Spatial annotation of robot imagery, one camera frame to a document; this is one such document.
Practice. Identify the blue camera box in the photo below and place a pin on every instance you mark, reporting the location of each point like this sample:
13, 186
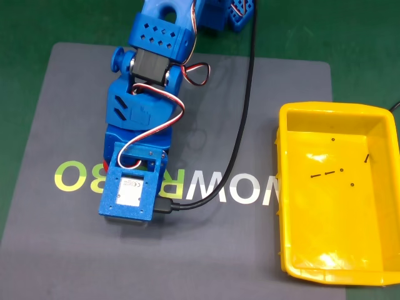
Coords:
128, 187

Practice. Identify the black screw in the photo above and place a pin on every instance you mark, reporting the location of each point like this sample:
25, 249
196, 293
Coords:
315, 176

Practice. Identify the yellow plastic bin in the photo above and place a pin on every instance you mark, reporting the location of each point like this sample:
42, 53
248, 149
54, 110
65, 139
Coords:
337, 206

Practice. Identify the grey mat with NOWROBO print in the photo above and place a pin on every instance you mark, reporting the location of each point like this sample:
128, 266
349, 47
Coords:
218, 243

